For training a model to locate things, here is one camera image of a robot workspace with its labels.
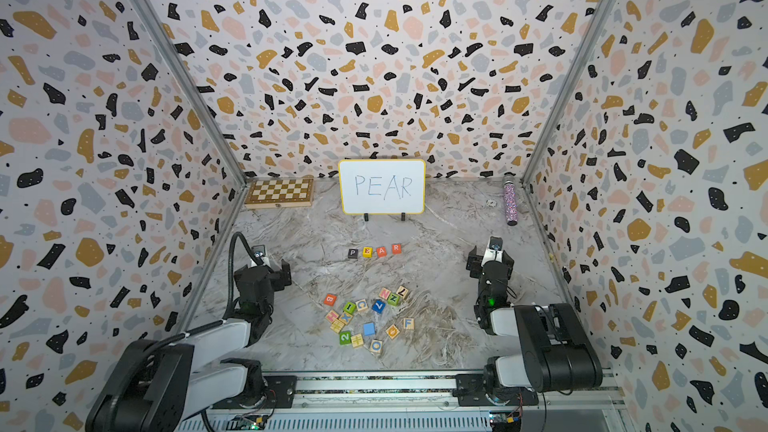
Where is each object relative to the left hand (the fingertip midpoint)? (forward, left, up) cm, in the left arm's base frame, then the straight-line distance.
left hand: (268, 262), depth 88 cm
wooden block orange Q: (-18, -37, -8) cm, 42 cm away
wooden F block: (-16, -41, -7) cm, 45 cm away
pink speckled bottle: (+31, -81, -5) cm, 87 cm away
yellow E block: (+7, -28, -6) cm, 30 cm away
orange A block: (+8, -33, -8) cm, 35 cm away
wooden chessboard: (+33, +4, -5) cm, 34 cm away
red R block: (+9, -38, -8) cm, 40 cm away
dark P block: (+8, -24, -8) cm, 26 cm away
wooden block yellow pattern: (-20, -27, -7) cm, 35 cm away
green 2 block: (-20, -24, -7) cm, 32 cm away
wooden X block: (-14, -23, -7) cm, 28 cm away
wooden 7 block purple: (-7, -40, -7) cm, 41 cm away
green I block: (-11, -24, -7) cm, 28 cm away
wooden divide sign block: (-16, -21, -7) cm, 28 cm away
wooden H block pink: (-14, -20, -7) cm, 25 cm away
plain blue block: (-17, -30, -8) cm, 36 cm away
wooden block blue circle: (-22, -32, -7) cm, 40 cm away
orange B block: (-8, -18, -8) cm, 21 cm away
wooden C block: (-10, -28, -7) cm, 30 cm away
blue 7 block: (-11, -33, -7) cm, 35 cm away
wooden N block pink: (-7, -34, -7) cm, 36 cm away
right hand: (+3, -67, +2) cm, 67 cm away
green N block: (-9, -37, -7) cm, 39 cm away
